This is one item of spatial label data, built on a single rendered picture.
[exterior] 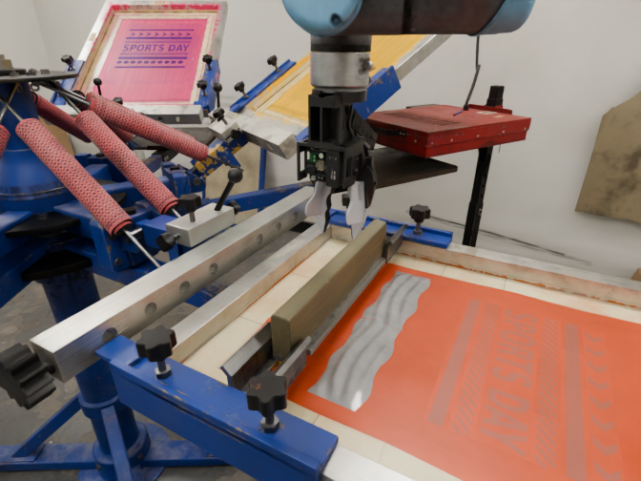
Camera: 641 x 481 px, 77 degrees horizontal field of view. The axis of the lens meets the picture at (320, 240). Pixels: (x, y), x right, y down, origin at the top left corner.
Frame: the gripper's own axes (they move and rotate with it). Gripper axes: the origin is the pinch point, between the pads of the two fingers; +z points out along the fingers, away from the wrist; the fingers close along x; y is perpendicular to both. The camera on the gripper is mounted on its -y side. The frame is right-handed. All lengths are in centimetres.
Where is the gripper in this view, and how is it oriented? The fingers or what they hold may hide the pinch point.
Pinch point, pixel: (341, 225)
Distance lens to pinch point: 62.3
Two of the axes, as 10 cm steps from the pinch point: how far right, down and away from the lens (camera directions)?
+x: 8.9, 2.1, -4.1
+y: -4.6, 3.8, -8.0
